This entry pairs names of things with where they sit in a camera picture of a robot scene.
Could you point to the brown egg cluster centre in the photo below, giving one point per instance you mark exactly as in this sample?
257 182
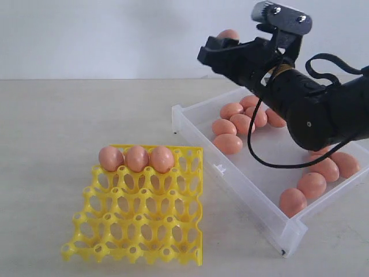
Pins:
242 123

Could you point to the brown egg left cluster front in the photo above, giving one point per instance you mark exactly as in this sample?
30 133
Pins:
228 144

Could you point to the brown egg bin far right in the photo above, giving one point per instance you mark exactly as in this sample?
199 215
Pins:
347 164

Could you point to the brown egg cluster right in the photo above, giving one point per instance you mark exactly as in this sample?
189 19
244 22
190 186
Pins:
274 119

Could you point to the brown egg bin front-right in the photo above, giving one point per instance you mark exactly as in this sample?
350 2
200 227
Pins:
312 185

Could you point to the brown egg left cluster middle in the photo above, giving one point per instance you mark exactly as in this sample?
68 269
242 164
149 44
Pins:
223 126

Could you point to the brown egg bin front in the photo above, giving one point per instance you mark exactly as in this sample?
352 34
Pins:
292 201

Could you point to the brown egg cluster back-left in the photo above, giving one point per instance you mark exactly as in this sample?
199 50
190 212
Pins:
230 109

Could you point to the brown egg cluster back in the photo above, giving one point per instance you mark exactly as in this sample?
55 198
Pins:
249 101

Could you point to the brown egg cluster centre-right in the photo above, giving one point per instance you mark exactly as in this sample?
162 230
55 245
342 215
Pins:
261 118

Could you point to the brown egg bin right middle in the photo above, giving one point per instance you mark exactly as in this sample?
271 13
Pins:
327 168

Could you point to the yellow plastic egg tray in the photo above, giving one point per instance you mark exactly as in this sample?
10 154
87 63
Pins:
148 215

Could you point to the brown egg bin right back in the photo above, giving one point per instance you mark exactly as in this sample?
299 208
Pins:
321 152

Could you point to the clear plastic bin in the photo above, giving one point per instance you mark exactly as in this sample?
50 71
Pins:
259 187

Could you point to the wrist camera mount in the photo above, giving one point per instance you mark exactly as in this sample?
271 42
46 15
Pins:
271 16

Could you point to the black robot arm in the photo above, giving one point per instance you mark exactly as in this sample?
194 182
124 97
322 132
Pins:
319 110

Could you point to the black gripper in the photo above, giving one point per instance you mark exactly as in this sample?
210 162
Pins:
247 63

